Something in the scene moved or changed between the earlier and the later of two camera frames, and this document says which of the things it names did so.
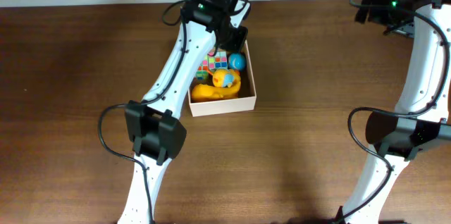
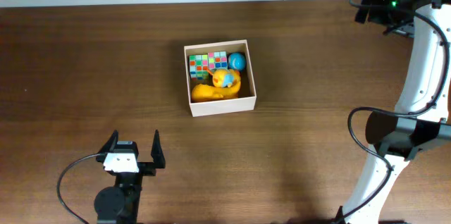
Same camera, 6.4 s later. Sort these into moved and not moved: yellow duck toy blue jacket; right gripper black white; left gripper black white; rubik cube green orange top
Moved: left gripper black white
Not moved: rubik cube green orange top; right gripper black white; yellow duck toy blue jacket
